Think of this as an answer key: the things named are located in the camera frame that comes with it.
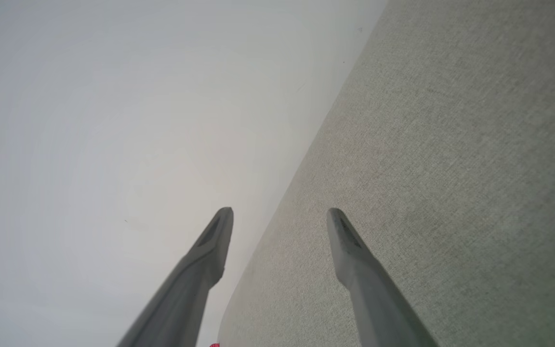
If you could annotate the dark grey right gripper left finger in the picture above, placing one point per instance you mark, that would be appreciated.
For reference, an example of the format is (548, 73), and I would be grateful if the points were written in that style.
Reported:
(186, 294)

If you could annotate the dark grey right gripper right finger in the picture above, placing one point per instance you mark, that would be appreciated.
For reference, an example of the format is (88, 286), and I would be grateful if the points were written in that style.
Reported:
(374, 299)

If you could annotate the grey fabric panel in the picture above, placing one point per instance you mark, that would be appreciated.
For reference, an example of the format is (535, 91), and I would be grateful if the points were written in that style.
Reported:
(451, 168)

